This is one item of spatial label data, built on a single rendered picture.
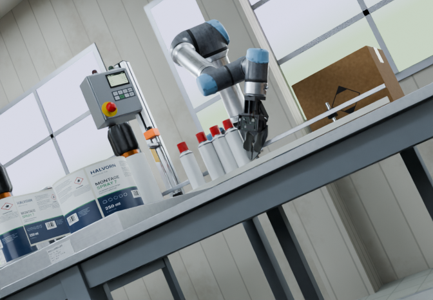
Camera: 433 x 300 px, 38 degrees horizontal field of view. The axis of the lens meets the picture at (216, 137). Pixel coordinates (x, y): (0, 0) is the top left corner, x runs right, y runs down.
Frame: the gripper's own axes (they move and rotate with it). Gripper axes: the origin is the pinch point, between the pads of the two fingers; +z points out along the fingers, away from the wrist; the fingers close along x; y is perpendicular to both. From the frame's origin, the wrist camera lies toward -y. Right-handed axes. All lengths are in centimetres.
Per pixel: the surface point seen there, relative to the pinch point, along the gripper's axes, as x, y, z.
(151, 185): -21.2, 30.5, 9.4
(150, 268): -120, -156, 94
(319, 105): 16.5, -18.8, -18.1
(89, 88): -66, 1, -19
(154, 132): -41.0, -6.1, -4.4
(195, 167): -20.0, 1.8, 5.7
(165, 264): -118, -172, 94
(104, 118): -59, 1, -8
